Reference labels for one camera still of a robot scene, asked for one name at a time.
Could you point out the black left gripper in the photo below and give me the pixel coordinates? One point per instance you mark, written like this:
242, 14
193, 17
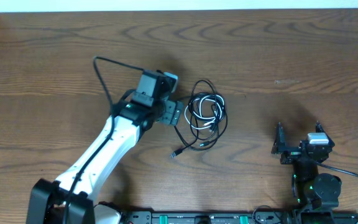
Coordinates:
173, 116

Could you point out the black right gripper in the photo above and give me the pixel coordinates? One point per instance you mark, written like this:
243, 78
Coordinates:
279, 146

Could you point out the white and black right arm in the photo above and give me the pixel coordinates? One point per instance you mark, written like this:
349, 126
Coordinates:
315, 191

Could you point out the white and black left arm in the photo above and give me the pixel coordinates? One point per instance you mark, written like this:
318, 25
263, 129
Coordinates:
71, 197

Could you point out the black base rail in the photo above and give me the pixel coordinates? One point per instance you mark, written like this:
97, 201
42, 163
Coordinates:
259, 216

